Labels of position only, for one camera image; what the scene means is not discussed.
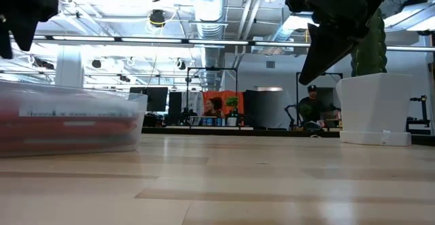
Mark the black background robot arm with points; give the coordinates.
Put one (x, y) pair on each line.
(423, 109)

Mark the horizontal metal rig bar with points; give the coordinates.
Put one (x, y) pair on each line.
(217, 42)

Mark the black overhead camera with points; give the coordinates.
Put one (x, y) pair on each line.
(157, 17)

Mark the green cactus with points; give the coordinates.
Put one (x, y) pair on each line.
(374, 58)

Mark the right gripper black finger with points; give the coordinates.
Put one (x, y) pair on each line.
(326, 51)

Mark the black monitor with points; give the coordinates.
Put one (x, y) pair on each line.
(154, 97)

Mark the black speaker box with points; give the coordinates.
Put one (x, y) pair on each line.
(175, 106)

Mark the silver ceiling duct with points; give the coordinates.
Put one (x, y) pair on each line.
(207, 7)

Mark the white pillar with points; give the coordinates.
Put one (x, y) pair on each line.
(69, 68)

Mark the person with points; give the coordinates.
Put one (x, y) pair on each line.
(214, 106)
(311, 106)

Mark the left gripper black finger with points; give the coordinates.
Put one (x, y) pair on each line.
(25, 31)
(6, 38)

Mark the white square plant pot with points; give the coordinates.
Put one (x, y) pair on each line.
(374, 106)

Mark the small plant in white pot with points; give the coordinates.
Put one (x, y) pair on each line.
(232, 102)

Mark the dark grey panel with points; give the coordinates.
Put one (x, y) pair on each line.
(263, 109)

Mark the clear plastic bin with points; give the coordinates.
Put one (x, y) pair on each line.
(141, 109)

